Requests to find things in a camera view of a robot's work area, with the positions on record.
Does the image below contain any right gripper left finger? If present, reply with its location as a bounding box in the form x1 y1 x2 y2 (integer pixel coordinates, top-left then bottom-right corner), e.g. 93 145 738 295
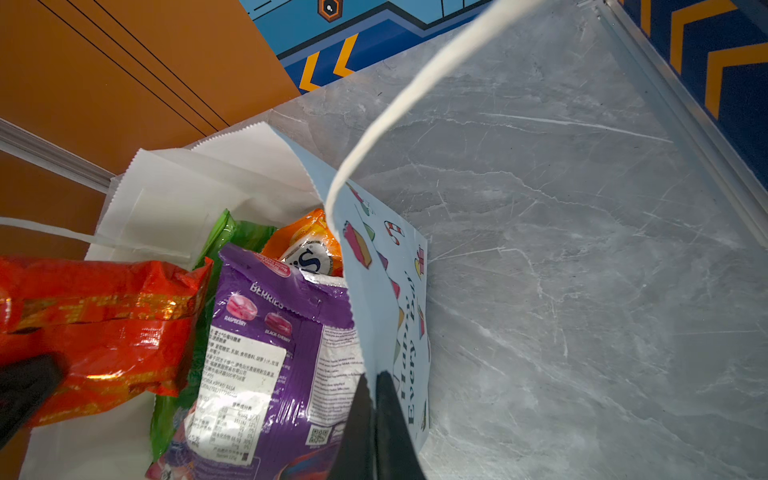
327 375 375 480

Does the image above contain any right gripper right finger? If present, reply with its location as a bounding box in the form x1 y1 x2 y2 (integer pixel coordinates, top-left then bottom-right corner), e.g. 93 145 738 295
375 372 426 480

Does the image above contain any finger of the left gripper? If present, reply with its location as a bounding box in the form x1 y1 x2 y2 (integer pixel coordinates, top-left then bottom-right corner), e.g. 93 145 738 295
1 354 64 448

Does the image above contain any red candy wrapper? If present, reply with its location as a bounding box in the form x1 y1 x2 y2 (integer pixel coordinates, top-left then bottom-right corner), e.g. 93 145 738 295
1 256 213 427

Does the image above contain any purple snack packet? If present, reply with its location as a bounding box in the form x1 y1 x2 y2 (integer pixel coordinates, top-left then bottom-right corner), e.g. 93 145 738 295
147 244 364 479

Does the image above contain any green chips bag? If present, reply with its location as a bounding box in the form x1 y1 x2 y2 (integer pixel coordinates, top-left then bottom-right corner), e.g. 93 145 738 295
150 210 277 462

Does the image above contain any orange Fox's candy bag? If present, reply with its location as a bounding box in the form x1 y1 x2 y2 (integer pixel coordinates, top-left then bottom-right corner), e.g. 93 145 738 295
261 208 343 277

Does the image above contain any white paper gift bag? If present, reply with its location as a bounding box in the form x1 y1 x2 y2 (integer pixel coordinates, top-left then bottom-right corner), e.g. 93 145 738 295
1 1 538 479

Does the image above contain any left aluminium corner post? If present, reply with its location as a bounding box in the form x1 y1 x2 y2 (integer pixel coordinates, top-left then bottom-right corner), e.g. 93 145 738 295
1 119 121 194

